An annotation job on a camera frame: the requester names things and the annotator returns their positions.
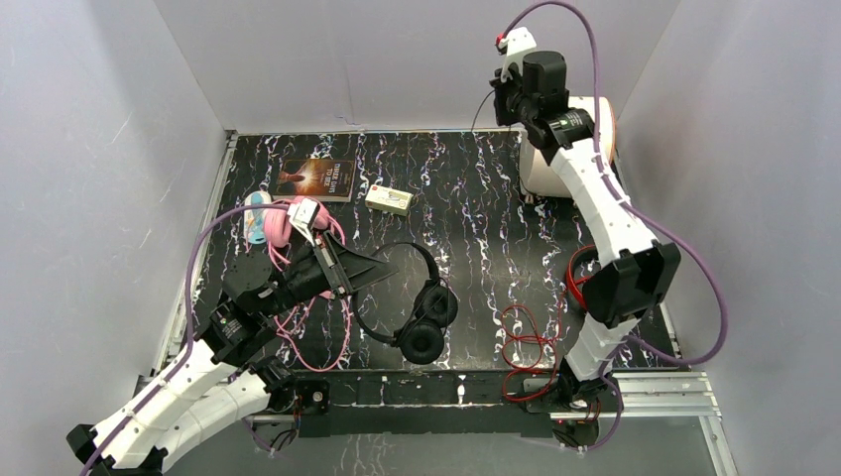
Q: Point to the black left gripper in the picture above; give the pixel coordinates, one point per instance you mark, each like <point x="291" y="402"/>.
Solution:
<point x="337" y="269"/>

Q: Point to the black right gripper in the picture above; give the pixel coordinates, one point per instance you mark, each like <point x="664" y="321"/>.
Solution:
<point x="501" y="87"/>

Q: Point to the black on-ear headphones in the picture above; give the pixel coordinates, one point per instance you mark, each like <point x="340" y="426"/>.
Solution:
<point x="421" y="338"/>

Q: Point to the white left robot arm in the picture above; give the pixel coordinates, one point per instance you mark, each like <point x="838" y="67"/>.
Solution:
<point x="213" y="382"/>

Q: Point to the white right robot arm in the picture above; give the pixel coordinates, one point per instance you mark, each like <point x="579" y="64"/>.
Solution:
<point x="636" y="269"/>

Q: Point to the pink over-ear headphones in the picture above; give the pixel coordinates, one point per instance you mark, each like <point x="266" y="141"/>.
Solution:
<point x="278" y="230"/>

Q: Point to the small white cardboard box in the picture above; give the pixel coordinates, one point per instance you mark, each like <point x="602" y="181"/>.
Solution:
<point x="389" y="200"/>

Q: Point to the white cylindrical container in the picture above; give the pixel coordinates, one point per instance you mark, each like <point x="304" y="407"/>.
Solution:
<point x="539" y="179"/>

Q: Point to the dark paperback book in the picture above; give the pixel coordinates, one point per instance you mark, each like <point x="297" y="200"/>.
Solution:
<point x="326" y="180"/>

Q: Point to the white and blue small device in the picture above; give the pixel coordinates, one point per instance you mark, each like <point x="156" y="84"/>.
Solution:
<point x="254" y="218"/>

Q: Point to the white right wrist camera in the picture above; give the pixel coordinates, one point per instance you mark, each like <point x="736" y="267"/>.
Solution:
<point x="513" y="47"/>

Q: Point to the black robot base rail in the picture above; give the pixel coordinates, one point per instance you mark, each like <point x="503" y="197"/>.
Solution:
<point x="436" y="402"/>

